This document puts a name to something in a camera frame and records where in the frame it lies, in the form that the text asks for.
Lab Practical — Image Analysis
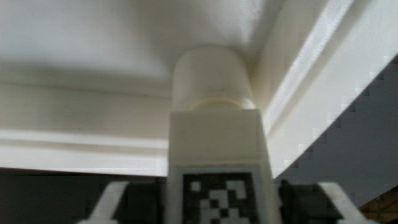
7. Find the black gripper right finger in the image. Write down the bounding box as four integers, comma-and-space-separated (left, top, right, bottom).
280, 180, 379, 224

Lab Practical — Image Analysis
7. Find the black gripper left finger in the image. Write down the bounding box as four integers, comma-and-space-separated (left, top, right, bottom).
77, 181, 164, 224

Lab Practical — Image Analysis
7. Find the white table leg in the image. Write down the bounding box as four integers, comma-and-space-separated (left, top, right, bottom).
166, 46, 283, 224

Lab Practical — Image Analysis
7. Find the white square table top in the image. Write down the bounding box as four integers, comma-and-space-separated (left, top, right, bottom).
0, 0, 398, 198

